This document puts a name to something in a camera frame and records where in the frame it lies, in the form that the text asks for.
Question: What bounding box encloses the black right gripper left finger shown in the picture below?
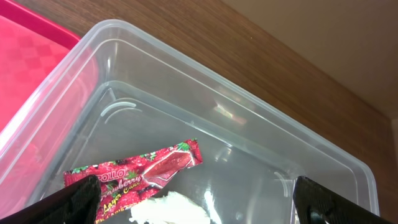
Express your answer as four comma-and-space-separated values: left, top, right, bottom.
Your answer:
1, 175, 101, 224

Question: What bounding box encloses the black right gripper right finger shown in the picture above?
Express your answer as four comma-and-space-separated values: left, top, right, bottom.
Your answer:
293, 176, 391, 224

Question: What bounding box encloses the red plastic snack wrapper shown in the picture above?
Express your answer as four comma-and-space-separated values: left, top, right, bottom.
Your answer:
63, 139, 203, 223

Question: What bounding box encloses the white paper napkin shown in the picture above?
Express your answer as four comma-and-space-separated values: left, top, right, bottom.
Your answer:
129, 191, 211, 224

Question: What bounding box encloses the clear plastic waste bin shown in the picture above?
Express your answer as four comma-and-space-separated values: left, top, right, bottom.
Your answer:
1, 20, 379, 223

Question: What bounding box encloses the red plastic serving tray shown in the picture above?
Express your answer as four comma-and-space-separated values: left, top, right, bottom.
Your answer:
1, 1, 98, 217

